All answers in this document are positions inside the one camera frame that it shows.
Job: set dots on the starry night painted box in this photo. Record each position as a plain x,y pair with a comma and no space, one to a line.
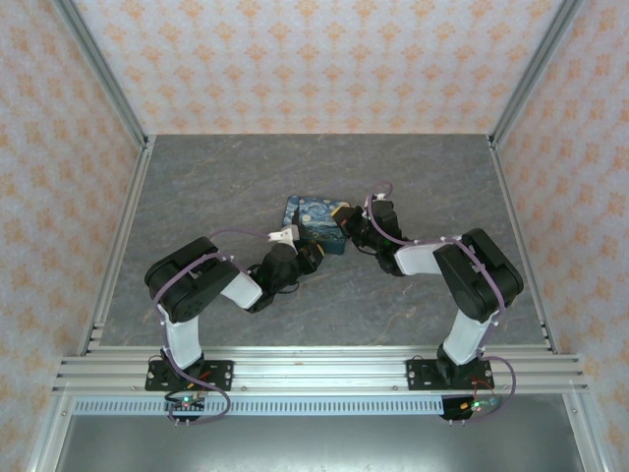
317,221

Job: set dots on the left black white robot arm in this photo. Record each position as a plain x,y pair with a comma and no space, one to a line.
196,285

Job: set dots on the grey metal panel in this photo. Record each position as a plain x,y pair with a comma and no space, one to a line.
314,445

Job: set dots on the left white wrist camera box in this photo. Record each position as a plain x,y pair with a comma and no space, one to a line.
284,234

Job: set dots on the aluminium mounting rail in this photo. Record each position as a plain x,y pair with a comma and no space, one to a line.
319,373

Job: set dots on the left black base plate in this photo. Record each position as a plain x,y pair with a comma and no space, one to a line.
218,376

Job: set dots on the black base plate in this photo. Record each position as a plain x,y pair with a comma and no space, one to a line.
218,376
422,376

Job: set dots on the aluminium table edge rail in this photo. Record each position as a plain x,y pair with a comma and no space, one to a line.
132,206
516,221

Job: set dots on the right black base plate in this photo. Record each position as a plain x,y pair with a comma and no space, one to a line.
422,376

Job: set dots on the aluminium frame post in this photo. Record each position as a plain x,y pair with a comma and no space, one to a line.
98,69
535,69

